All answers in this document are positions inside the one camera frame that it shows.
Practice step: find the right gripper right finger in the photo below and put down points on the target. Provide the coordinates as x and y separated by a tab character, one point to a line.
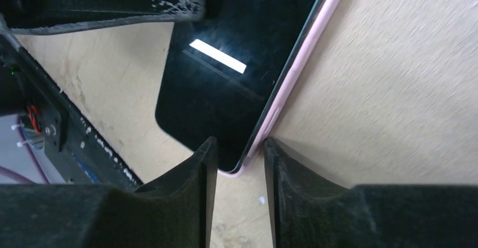
307	210

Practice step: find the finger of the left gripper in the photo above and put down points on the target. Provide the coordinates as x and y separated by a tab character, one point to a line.
49	17

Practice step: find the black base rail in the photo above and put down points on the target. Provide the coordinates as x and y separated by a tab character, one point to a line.
79	153

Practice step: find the black phone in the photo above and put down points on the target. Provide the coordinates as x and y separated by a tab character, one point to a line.
228	76

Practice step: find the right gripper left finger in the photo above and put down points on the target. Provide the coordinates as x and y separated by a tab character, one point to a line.
174	210

